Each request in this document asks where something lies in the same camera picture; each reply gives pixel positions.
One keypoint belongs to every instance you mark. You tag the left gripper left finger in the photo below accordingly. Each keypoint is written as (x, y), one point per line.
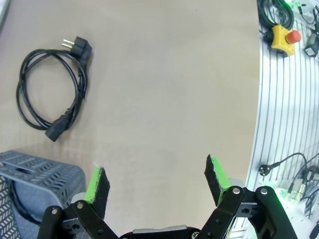
(97, 189)

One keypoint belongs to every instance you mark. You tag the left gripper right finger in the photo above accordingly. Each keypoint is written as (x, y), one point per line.
(216, 179)

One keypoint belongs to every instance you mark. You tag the grey plastic mesh basket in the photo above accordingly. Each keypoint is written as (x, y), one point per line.
(49, 174)

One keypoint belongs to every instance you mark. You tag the yellow emergency stop button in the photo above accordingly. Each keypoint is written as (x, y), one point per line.
(281, 39)

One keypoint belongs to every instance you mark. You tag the black power adapter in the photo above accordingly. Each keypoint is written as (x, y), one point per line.
(311, 47)

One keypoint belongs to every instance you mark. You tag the aluminium profile table frame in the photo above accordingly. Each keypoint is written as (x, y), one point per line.
(274, 112)

